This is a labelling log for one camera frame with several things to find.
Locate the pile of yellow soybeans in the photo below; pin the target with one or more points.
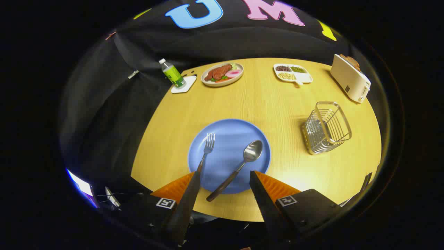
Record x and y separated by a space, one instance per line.
287 76

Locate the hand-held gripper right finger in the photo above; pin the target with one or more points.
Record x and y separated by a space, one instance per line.
265 205

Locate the pink ham slice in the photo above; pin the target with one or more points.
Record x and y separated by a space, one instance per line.
233 73

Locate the lit computer monitor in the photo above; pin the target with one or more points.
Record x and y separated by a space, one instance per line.
81 185

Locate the white toaster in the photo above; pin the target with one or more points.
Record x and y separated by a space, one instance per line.
348 81

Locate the white metal stand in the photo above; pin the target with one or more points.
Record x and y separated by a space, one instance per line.
111 198

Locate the brown bread slice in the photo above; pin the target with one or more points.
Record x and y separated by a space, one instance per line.
352 61

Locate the blue round plate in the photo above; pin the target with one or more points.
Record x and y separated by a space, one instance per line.
229 132

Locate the pile of white rice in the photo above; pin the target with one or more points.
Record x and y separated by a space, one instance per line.
303 77

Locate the white square coaster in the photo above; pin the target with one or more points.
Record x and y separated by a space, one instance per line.
189 83

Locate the pile of red beans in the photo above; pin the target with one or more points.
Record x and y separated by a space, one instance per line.
282 68

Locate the pile of green beans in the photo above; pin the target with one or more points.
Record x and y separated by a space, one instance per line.
298 69

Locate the brown grilled meat piece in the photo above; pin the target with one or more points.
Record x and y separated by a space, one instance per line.
218 72

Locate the green label plastic bottle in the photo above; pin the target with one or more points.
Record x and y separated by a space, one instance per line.
173 74

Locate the oval plate with food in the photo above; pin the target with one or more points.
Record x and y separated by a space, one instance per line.
211 82

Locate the white divided tray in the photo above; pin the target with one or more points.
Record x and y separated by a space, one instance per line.
304 80

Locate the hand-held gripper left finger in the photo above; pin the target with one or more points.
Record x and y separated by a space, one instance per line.
184 205

